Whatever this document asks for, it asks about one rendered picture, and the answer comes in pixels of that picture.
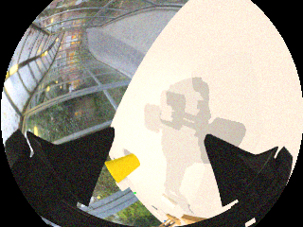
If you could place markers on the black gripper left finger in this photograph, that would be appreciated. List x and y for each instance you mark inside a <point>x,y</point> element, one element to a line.
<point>77,163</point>

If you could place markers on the yellow cup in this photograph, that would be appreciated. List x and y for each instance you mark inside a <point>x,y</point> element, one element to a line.
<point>120,168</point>

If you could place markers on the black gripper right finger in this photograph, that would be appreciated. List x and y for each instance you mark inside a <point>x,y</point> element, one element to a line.
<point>233,167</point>

